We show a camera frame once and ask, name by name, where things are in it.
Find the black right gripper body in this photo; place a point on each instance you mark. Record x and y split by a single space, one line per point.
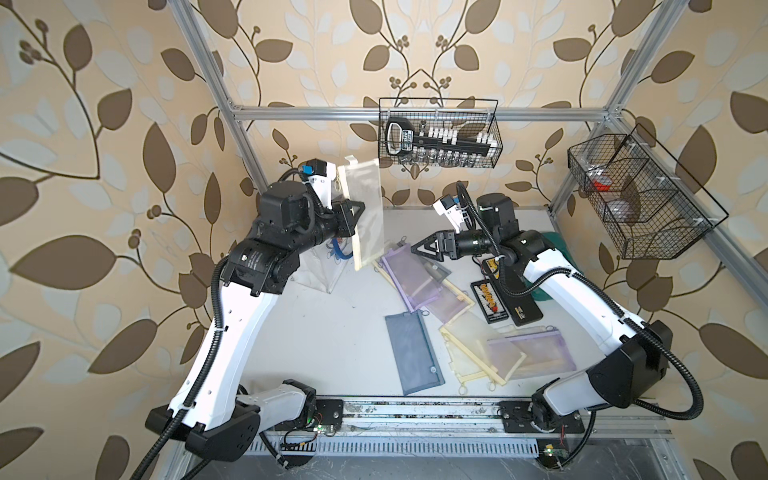
470 243

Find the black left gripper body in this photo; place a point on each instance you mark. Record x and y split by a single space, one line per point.
316 225

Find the grey blue mesh pouch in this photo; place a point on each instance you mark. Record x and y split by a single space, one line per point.
417 365

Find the white canvas tote bag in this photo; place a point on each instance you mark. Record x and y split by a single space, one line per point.
322 266

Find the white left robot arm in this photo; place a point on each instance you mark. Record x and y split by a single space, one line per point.
208 414

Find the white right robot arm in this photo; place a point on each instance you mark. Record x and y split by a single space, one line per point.
637 354

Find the grey dark trimmed pouch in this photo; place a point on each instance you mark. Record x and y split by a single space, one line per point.
435 269

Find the purple yellow trimmed pouch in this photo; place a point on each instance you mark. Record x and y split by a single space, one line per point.
450 303

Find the yellow trimmed mesh pouch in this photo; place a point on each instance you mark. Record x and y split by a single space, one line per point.
477 350

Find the green plastic tool case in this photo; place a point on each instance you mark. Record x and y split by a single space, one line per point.
558 286

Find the black yellow battery pack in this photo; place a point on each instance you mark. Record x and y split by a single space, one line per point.
493 296

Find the black socket tool set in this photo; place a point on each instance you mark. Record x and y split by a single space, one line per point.
403 137

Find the red item in basket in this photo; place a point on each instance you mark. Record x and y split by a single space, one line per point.
599 179

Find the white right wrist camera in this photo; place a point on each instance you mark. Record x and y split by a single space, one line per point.
450 208

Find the back wall wire basket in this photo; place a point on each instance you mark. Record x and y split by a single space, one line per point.
469 116

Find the wall wire basket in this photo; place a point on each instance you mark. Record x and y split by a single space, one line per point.
657 207
469 116

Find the right wall wire basket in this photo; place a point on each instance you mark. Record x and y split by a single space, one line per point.
657 207

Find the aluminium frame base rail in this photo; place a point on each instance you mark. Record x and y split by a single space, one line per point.
444 427

